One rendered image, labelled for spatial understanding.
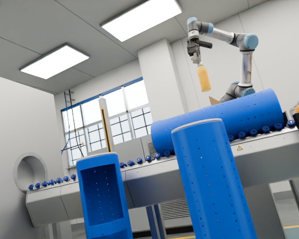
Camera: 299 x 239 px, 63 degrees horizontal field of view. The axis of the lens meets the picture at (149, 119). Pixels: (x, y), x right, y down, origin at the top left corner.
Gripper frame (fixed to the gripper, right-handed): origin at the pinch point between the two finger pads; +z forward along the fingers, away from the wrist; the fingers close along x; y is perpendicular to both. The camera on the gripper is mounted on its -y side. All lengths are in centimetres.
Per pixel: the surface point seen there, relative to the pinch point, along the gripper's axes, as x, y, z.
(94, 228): 32, 68, 102
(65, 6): -86, 192, -165
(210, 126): 44, -8, 51
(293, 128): -9, -51, 51
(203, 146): 46, -4, 61
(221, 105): -7.8, -10.6, 30.3
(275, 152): -7, -38, 64
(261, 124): -8, -33, 46
